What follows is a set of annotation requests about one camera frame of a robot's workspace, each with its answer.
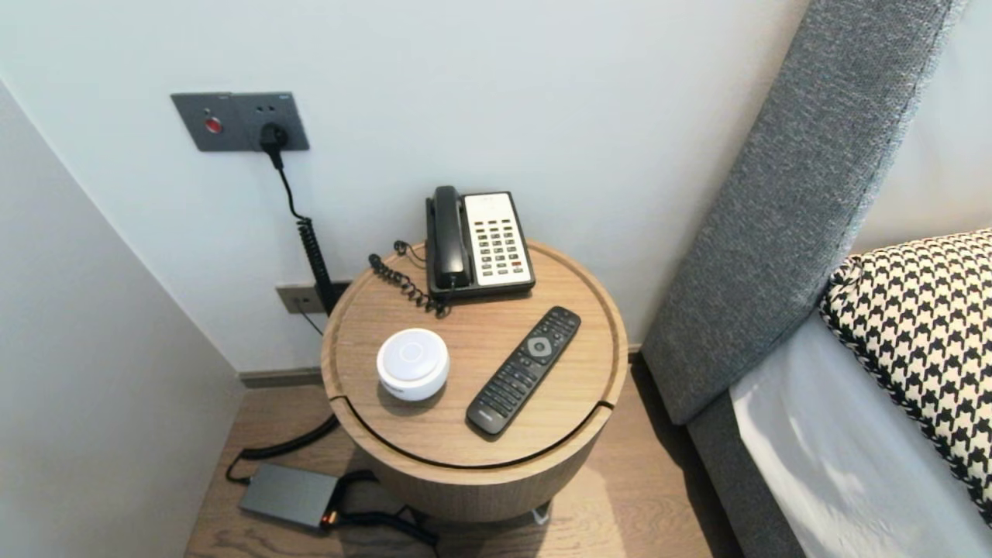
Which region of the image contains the black TV remote control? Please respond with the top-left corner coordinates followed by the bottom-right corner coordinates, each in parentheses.
top-left (466, 306), bottom-right (582, 436)

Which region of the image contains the white round smart speaker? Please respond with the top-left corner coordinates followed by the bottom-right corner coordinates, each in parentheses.
top-left (376, 328), bottom-right (450, 402)

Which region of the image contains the curved wooden table drawer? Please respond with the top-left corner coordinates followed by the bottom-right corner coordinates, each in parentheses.
top-left (325, 395), bottom-right (621, 522)

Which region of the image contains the black and white desk telephone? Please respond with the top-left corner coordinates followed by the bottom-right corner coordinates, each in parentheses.
top-left (425, 191), bottom-right (537, 303)

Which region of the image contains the round wooden side table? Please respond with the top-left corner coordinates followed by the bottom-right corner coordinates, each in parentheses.
top-left (320, 239), bottom-right (630, 470)

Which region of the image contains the black telephone handset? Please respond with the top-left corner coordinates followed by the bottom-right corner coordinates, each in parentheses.
top-left (432, 186), bottom-right (474, 293)

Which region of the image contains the wooden skirting board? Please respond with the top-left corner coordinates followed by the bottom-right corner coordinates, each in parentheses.
top-left (236, 366), bottom-right (326, 388)

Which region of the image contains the black power plug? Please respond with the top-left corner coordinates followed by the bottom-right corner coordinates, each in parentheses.
top-left (260, 122), bottom-right (291, 170)

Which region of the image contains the grey power adapter box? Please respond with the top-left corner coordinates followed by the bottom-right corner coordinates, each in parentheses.
top-left (237, 462), bottom-right (342, 532)

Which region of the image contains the grey fabric bed headboard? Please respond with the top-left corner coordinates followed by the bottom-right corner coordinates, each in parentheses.
top-left (643, 0), bottom-right (973, 558)

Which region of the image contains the white bed sheet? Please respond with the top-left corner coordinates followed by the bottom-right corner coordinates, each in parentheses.
top-left (730, 314), bottom-right (992, 558)

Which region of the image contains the black white houndstooth pillow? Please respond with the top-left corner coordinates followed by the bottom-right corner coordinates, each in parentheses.
top-left (820, 229), bottom-right (992, 528)

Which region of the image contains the black coiled handset cord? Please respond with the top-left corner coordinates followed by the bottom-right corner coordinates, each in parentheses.
top-left (368, 252), bottom-right (452, 319)

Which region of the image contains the thin black telephone wire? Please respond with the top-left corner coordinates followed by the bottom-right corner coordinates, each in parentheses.
top-left (294, 239), bottom-right (429, 336)

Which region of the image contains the black coiled power cable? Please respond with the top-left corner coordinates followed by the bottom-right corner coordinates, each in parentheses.
top-left (225, 146), bottom-right (440, 557)

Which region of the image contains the beige wall data socket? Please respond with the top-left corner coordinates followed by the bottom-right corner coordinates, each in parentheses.
top-left (275, 284), bottom-right (328, 315)

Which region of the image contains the grey wall power socket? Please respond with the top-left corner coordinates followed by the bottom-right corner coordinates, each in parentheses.
top-left (233, 91), bottom-right (312, 152)

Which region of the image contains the grey wall plate red button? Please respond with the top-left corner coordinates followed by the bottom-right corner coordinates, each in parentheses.
top-left (170, 93), bottom-right (238, 153)

